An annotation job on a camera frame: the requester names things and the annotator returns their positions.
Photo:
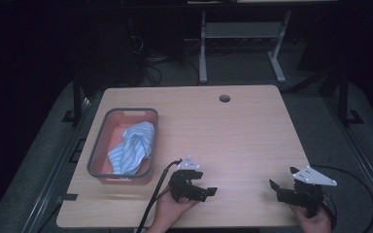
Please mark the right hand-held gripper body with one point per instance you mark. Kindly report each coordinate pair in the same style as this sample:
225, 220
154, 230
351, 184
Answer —
304, 194

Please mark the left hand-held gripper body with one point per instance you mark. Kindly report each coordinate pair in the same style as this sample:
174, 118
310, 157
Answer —
184, 186

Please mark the blue striped cloth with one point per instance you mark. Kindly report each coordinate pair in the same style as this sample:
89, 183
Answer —
132, 149

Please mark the pink basket with grey rim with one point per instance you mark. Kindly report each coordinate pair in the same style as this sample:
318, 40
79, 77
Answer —
110, 142

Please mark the person's left hand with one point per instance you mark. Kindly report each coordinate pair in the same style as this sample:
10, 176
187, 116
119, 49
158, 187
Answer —
170, 210

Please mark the person's right hand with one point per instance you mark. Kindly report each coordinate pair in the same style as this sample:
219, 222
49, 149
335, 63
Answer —
314, 223

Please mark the aluminium frame rail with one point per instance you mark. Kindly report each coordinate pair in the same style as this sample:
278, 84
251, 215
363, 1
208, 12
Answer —
362, 161
53, 171

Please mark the black metal post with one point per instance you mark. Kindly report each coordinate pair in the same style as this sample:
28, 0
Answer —
344, 97
76, 97

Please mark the black table bracket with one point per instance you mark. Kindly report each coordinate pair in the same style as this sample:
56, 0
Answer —
68, 197

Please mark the white metal desk frame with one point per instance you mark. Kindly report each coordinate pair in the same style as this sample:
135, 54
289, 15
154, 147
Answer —
239, 30

